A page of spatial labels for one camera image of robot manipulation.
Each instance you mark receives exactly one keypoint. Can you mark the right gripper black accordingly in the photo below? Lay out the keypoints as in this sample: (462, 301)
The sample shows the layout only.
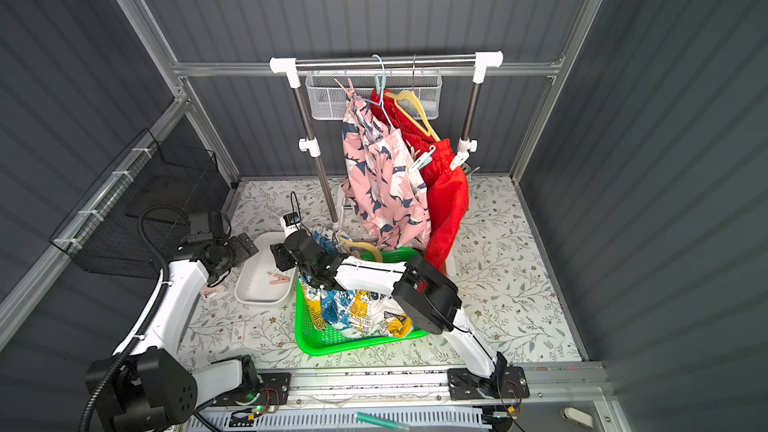
(282, 255)

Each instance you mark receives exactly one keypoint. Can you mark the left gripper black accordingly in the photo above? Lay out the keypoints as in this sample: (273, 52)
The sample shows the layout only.
(241, 245)

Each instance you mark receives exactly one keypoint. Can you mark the pink clothespin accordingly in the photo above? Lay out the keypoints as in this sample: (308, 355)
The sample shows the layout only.
(278, 278)

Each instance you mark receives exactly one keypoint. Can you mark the blue yellow white printed shorts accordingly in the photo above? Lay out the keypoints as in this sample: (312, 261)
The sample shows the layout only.
(355, 314)

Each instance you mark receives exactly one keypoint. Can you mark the yellow hanger of printed shorts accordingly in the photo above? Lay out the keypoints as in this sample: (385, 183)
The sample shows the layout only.
(355, 247)

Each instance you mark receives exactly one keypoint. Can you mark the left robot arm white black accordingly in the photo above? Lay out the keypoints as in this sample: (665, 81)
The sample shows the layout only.
(143, 386)

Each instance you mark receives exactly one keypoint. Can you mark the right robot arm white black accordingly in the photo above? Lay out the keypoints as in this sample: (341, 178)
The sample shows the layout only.
(400, 296)

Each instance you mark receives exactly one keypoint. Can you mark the pink navy patterned shorts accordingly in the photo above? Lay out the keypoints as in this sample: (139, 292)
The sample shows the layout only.
(387, 194)

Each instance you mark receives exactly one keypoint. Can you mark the red shorts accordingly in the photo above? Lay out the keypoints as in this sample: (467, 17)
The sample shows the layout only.
(447, 191)

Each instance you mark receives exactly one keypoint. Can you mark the yellow hanger of red shorts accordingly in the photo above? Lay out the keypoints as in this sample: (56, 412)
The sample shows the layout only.
(409, 112)

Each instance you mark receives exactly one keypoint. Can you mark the white clothespin on red shorts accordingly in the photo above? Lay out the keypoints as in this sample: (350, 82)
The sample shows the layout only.
(459, 159)

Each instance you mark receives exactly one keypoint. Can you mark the white plastic tray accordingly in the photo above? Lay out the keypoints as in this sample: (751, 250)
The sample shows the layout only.
(252, 287)

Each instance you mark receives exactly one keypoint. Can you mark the green plastic basket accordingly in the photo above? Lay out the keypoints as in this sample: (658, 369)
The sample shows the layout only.
(315, 343)

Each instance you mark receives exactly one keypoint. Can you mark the steel clothes rack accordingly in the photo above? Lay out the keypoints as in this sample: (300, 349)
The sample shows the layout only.
(292, 69)

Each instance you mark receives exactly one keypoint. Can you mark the light green clothespin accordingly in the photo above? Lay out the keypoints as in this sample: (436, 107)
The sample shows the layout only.
(423, 159)

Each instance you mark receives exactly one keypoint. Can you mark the green marker pen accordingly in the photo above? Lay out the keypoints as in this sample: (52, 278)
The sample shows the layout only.
(381, 422)

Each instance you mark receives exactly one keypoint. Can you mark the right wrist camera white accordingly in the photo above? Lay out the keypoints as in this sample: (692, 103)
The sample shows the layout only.
(290, 223)

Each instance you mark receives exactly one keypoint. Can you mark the black wire wall basket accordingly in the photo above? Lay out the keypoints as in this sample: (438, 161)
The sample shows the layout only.
(101, 235)

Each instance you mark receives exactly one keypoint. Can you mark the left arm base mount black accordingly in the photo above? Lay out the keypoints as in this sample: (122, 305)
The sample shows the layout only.
(270, 389)

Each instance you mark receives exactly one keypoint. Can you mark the white wire mesh basket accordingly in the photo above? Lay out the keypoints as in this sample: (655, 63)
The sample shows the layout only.
(327, 100)

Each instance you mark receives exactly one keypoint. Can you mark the light blue wire hanger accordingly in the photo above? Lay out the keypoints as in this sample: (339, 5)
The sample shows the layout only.
(380, 85)

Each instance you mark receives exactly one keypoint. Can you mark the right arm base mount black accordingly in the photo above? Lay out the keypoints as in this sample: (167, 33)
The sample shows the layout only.
(511, 385)

